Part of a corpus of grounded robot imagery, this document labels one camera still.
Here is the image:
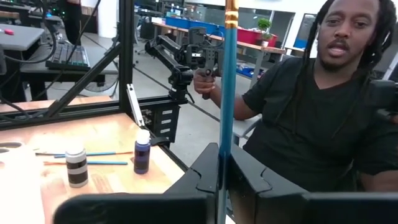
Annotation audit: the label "grey side table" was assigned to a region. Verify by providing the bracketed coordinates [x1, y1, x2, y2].
[0, 24, 46, 52]

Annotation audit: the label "grey striped paint bottle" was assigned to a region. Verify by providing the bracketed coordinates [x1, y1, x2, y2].
[64, 143, 89, 189]

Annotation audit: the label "red storage bins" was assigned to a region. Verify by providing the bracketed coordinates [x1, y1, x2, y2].
[236, 27, 279, 47]

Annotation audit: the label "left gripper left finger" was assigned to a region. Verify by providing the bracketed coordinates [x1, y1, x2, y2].
[164, 142, 220, 194]

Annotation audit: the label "grey floor fan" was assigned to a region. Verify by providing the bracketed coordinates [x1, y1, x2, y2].
[84, 73, 119, 93]

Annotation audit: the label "black box white labels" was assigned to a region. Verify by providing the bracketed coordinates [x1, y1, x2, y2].
[151, 103, 182, 144]

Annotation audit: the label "blue paint bottle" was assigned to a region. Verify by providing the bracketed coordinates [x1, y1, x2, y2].
[133, 129, 152, 175]

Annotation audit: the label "silver bracket bar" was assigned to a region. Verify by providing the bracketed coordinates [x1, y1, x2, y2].
[126, 83, 146, 128]

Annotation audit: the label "pens group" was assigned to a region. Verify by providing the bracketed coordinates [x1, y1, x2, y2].
[43, 160, 129, 166]
[216, 0, 240, 224]

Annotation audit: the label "dark desk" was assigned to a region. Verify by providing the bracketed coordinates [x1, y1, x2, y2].
[20, 40, 119, 102]

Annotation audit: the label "person's hand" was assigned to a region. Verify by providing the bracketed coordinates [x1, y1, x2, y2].
[193, 68, 218, 101]

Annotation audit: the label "person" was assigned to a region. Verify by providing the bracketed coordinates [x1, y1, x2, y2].
[192, 0, 398, 194]

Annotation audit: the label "small potted plant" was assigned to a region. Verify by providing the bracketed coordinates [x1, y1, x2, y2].
[257, 17, 274, 47]

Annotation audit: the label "grey office chair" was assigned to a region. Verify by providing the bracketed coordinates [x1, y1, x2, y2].
[231, 114, 262, 147]

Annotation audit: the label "black metal table frame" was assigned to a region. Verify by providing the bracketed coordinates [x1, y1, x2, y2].
[0, 0, 190, 174]

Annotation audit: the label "white plastic bin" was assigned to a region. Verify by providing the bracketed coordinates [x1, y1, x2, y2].
[0, 152, 44, 224]

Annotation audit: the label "blue storage bins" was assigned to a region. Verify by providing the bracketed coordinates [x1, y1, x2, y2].
[165, 16, 225, 35]

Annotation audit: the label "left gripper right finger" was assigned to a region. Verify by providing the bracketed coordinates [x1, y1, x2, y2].
[228, 144, 308, 224]

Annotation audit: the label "backlit keyboard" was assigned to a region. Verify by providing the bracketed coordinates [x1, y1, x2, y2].
[45, 41, 91, 72]

